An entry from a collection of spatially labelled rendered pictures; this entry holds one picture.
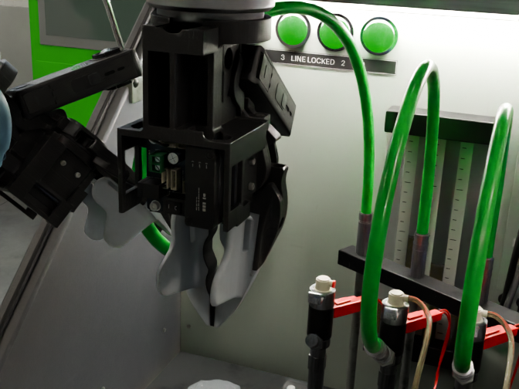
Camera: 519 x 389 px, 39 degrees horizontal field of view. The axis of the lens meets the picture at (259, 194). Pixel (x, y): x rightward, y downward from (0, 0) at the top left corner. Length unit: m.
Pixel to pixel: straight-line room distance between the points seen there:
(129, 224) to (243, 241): 0.20
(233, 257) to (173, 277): 0.04
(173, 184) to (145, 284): 0.69
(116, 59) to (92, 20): 2.97
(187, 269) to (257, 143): 0.11
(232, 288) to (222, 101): 0.13
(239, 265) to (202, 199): 0.08
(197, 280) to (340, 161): 0.58
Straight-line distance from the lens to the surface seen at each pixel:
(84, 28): 3.66
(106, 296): 1.02
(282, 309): 1.18
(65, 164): 0.64
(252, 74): 0.45
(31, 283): 0.89
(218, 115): 0.43
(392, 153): 0.63
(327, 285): 0.81
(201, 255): 0.50
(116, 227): 0.66
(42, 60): 3.83
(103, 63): 0.66
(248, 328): 1.21
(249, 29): 0.42
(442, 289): 0.94
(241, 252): 0.48
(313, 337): 0.81
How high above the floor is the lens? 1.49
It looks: 19 degrees down
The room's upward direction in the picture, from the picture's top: 2 degrees clockwise
